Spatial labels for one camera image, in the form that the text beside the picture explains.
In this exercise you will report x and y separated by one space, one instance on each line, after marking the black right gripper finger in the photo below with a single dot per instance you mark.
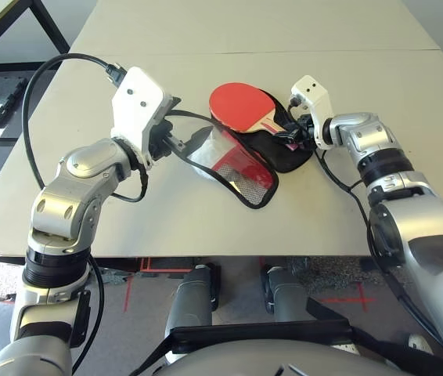
292 126
287 137

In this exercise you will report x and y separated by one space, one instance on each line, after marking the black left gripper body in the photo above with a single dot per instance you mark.
160 139

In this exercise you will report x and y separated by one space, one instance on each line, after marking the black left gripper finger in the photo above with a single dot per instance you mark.
174 143
170 103

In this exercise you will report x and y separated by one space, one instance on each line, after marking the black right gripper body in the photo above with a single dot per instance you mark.
307 133

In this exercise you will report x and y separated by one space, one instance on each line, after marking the black and red paddle case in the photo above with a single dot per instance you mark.
284 156

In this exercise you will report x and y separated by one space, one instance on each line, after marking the red ping-pong paddle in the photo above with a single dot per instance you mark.
237 103

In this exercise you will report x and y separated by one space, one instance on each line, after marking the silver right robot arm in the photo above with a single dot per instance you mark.
409 203

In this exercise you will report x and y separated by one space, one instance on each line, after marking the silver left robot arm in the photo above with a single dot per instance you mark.
69 203

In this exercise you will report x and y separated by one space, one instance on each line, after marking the grey speckled floor mat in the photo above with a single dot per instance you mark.
331 268

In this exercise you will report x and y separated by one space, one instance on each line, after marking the grey robot right leg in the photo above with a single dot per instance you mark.
288 293

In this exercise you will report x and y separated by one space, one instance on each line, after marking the grey robot leg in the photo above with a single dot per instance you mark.
288 293
190 301

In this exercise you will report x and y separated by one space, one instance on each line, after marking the grey robot left leg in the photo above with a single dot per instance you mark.
190 301

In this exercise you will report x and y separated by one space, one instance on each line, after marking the black foam floor mat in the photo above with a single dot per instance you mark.
6 94

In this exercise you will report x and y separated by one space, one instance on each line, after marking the red floor tape cross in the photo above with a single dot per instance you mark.
360 299

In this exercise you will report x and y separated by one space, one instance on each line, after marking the grey robot torso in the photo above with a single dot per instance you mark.
268 360

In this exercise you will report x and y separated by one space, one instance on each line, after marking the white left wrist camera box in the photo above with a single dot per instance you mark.
137 105

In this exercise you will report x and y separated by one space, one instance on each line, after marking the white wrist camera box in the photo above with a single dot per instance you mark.
137 105
315 98

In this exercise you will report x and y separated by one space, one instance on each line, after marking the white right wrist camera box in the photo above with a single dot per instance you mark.
315 98

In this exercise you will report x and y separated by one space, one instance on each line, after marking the black metal table frame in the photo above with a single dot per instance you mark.
49 27

